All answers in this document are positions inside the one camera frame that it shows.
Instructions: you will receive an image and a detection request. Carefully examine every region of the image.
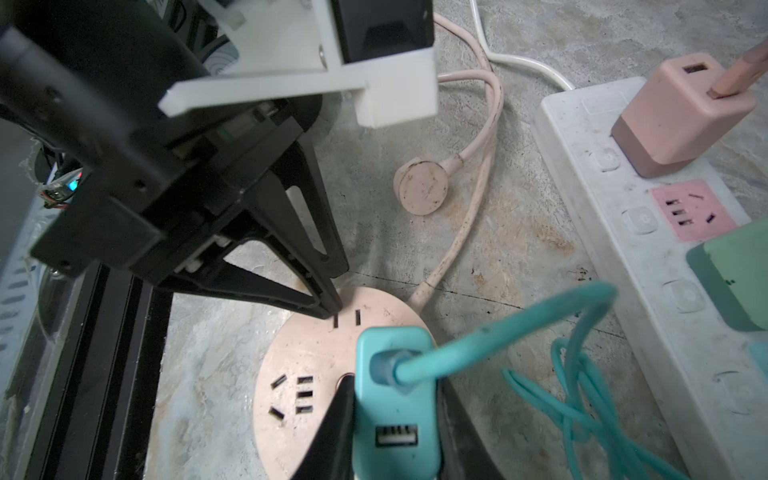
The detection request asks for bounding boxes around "teal charger plug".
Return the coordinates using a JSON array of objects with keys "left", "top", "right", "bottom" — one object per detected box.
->
[{"left": 352, "top": 326, "right": 442, "bottom": 479}]

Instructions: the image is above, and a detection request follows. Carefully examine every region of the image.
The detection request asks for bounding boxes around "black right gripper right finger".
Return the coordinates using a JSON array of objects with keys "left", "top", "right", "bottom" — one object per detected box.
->
[{"left": 437, "top": 379, "right": 504, "bottom": 480}]

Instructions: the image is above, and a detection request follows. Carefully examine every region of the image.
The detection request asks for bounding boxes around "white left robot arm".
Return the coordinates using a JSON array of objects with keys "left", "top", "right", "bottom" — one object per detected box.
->
[{"left": 1, "top": 1, "right": 348, "bottom": 319}]

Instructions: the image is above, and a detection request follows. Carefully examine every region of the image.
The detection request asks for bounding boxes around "pink round plug with cord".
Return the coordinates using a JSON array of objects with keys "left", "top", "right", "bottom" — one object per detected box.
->
[{"left": 393, "top": 13, "right": 504, "bottom": 313}]

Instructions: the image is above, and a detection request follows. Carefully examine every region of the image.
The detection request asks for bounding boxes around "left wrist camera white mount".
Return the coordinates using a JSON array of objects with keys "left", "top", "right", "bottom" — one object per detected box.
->
[{"left": 158, "top": 1, "right": 438, "bottom": 128}]

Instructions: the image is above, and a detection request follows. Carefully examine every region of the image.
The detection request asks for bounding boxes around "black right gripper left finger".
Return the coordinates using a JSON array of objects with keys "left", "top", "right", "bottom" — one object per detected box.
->
[{"left": 291, "top": 375, "right": 356, "bottom": 480}]

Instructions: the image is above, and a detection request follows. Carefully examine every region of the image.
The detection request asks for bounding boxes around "light green charger plug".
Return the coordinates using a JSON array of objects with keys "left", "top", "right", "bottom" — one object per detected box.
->
[{"left": 686, "top": 220, "right": 768, "bottom": 332}]

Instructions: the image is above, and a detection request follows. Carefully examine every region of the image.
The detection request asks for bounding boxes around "white multicolour power strip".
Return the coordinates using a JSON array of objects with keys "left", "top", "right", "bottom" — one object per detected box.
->
[{"left": 532, "top": 77, "right": 767, "bottom": 479}]

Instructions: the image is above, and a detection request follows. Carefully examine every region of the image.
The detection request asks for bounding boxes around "round pink socket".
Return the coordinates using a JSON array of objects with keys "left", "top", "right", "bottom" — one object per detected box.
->
[{"left": 253, "top": 287, "right": 426, "bottom": 479}]

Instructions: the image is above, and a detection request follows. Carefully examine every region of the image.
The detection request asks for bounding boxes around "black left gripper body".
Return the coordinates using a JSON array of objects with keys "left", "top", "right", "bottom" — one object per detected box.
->
[{"left": 31, "top": 101, "right": 324, "bottom": 285}]

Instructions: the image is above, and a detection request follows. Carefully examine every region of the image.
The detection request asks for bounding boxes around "white power strip cord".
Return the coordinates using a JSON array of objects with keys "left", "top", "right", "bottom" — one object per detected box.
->
[{"left": 467, "top": 0, "right": 576, "bottom": 92}]

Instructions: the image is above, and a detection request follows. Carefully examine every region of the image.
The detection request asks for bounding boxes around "pink usb charger plug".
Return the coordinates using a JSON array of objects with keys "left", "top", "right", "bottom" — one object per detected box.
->
[{"left": 611, "top": 43, "right": 767, "bottom": 178}]

